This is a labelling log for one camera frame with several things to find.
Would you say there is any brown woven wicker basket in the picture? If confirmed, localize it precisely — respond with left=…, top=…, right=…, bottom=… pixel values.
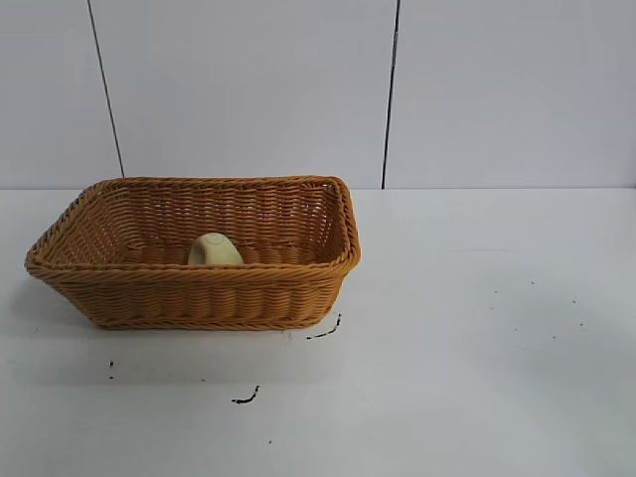
left=24, top=173, right=364, bottom=331

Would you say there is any pale yellow egg yolk pastry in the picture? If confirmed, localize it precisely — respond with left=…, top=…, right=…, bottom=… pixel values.
left=187, top=231, right=245, bottom=267

